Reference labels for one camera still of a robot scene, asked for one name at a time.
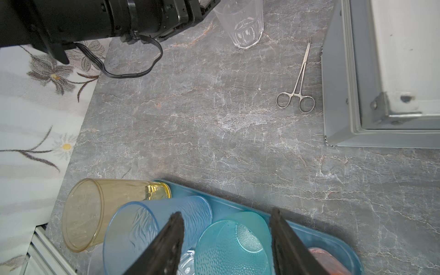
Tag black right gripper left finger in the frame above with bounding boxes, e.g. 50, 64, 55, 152
125, 212, 184, 275

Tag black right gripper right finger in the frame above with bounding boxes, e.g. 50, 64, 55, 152
269, 207, 329, 275

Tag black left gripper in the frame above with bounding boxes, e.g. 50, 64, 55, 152
108, 0, 220, 43

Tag pink plastic cup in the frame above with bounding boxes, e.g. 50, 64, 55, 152
308, 247, 351, 275

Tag blue plastic cup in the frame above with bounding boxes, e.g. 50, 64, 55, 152
103, 196, 213, 275

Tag teal plastic cup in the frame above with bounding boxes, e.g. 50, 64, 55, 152
194, 212, 273, 275

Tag yellow plastic cup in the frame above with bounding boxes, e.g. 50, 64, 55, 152
61, 178, 171, 253

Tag clear faceted glass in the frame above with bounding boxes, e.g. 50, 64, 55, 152
87, 244, 104, 275
214, 0, 264, 49
177, 250, 195, 275

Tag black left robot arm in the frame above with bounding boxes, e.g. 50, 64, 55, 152
1, 0, 219, 65

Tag silver surgical forceps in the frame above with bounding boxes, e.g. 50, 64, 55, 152
276, 38, 316, 113

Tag silver aluminium first aid case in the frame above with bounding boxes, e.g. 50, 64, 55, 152
321, 1, 440, 149

